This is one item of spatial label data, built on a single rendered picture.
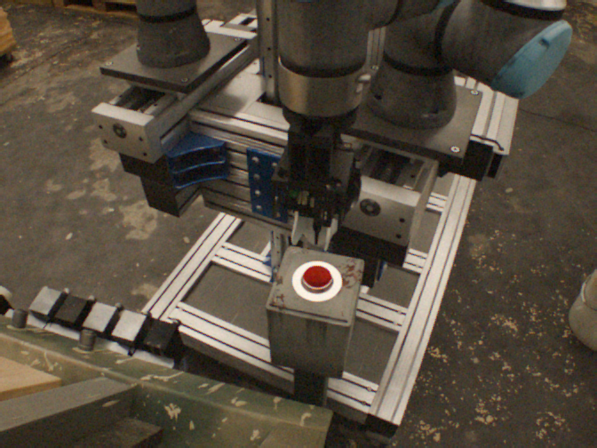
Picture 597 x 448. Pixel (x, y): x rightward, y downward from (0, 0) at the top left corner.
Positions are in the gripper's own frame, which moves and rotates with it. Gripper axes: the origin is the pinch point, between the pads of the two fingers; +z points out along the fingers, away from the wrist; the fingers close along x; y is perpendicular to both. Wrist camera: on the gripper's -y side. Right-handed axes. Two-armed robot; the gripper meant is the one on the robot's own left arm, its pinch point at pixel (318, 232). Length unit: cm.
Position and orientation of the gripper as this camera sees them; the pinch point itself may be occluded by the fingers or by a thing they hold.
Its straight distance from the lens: 58.7
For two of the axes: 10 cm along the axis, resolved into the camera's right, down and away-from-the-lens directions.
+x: 9.7, 1.8, -1.7
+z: 0.0, 6.9, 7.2
